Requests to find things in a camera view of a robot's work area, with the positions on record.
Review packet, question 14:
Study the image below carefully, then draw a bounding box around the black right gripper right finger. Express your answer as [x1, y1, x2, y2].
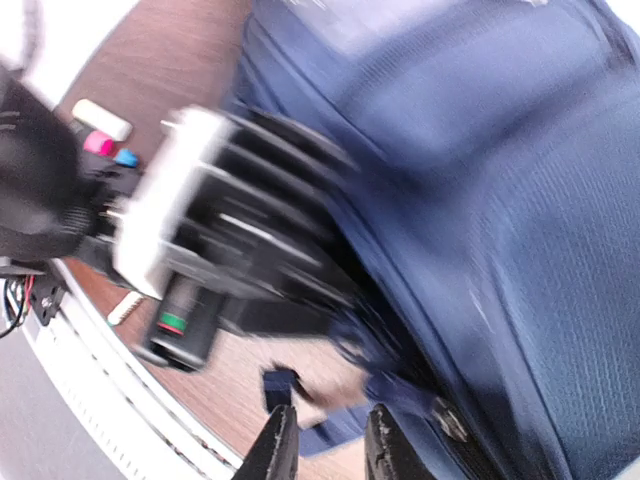
[364, 404, 435, 480]

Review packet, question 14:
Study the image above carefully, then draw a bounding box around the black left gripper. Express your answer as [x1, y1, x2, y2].
[113, 106, 363, 372]

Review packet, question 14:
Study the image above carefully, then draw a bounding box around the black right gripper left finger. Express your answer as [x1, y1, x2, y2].
[234, 405, 299, 480]

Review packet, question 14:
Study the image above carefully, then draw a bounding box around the navy blue student backpack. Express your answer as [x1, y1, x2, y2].
[229, 1, 639, 479]

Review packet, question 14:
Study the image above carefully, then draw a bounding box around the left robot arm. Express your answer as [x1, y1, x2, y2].
[1, 71, 362, 372]

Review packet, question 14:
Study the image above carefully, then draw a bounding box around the blue cap marker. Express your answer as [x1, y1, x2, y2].
[113, 148, 139, 169]

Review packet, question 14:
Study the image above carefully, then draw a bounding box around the pink highlighter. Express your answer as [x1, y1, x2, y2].
[82, 130, 115, 157]

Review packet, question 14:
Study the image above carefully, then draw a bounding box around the yellow highlighter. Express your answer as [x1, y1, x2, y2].
[71, 99, 133, 142]

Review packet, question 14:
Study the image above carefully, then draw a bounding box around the aluminium front rail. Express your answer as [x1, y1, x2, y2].
[26, 260, 242, 479]

